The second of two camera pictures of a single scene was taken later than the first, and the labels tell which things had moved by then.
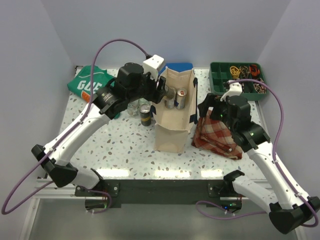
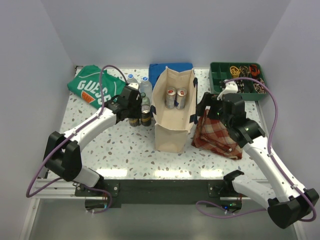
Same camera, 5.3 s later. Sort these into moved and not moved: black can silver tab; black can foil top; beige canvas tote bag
Moved: black can foil top
Not moved: beige canvas tote bag; black can silver tab
